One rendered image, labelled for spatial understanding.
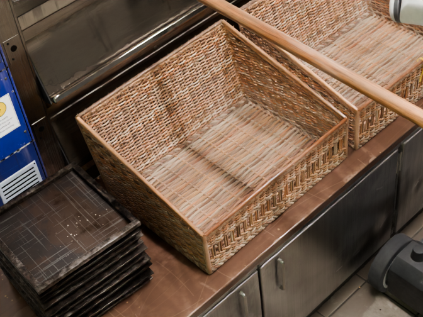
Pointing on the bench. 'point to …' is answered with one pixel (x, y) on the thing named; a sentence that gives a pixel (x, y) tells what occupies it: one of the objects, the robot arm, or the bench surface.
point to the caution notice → (7, 116)
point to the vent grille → (19, 182)
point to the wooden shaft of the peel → (320, 61)
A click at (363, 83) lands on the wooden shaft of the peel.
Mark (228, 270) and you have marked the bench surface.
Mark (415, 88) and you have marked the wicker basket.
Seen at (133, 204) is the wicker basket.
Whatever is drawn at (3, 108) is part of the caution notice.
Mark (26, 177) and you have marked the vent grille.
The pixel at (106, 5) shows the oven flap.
